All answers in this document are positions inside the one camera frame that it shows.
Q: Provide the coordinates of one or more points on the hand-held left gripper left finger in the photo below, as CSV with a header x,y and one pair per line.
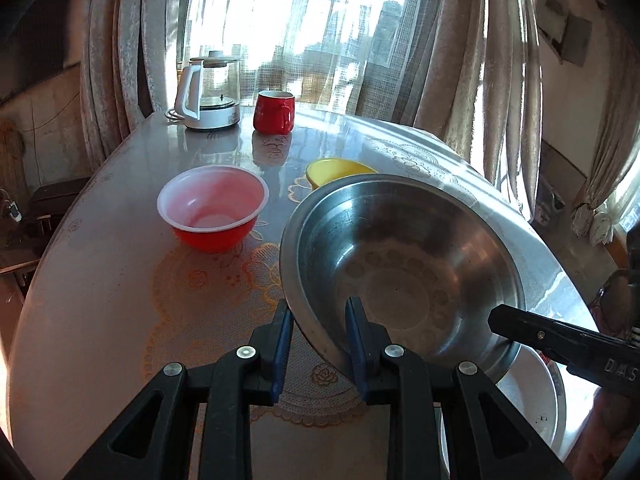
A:
x,y
280,355

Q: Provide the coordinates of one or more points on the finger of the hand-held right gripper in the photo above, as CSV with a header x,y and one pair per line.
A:
x,y
530,330

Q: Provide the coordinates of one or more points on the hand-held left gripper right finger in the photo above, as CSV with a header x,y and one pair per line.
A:
x,y
357,350

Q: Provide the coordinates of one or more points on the large white printed plate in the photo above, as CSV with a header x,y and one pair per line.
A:
x,y
530,395

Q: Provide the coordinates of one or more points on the stainless steel bowl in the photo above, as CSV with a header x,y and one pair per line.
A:
x,y
410,260

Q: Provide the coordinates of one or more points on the red plastic bowl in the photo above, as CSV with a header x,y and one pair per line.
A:
x,y
210,200

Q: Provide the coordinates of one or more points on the yellow plastic bowl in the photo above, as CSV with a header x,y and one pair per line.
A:
x,y
330,170

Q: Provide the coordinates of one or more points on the round-backed metal chair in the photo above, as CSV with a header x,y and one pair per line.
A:
x,y
612,305

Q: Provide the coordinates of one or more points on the patterned bag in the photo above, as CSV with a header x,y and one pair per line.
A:
x,y
550,207

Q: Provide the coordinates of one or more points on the small side window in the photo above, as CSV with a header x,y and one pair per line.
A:
x,y
630,210

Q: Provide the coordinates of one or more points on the tied beige curtain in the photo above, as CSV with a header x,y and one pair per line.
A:
x,y
600,160

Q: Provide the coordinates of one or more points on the red mug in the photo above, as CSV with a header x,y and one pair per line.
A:
x,y
272,115

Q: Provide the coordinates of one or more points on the white glass electric kettle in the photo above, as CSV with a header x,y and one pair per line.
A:
x,y
210,115

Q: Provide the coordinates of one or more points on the beige patterned curtain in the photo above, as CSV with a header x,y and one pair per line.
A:
x,y
475,85
125,60

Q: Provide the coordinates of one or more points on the low wooden cabinet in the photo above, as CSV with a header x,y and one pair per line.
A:
x,y
50,210

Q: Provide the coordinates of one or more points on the sheer mesh curtain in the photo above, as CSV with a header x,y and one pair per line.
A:
x,y
350,50

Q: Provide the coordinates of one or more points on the large barred window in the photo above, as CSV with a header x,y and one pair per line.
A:
x,y
240,15

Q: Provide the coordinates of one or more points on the grey wall electrical box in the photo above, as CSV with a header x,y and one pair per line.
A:
x,y
570,25

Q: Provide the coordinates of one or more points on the black wall television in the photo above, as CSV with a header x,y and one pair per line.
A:
x,y
35,60

